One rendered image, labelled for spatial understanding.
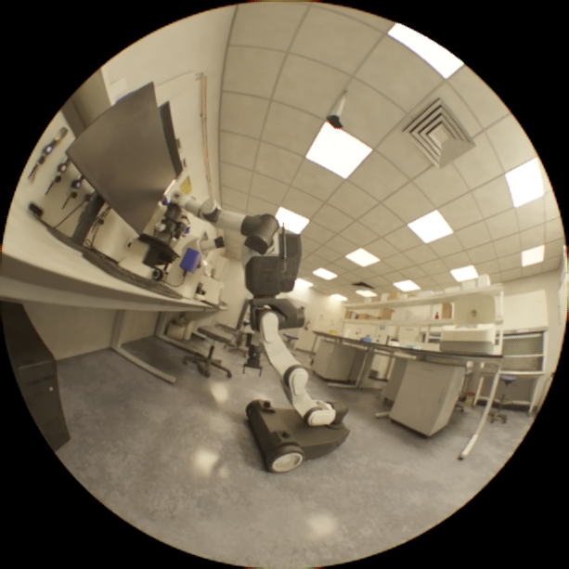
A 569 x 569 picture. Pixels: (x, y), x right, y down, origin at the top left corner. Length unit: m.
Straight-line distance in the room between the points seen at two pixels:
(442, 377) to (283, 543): 1.73
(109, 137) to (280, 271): 0.87
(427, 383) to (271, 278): 1.80
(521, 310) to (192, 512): 4.60
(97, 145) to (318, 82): 1.74
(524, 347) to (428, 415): 2.67
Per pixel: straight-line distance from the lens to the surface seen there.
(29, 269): 0.20
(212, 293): 3.24
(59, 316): 1.35
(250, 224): 0.71
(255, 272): 0.79
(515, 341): 4.18
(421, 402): 2.05
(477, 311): 2.40
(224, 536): 0.83
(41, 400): 0.78
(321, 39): 1.96
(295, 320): 0.89
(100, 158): 0.63
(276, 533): 0.88
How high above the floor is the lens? 0.79
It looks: 13 degrees up
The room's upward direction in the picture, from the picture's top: 18 degrees clockwise
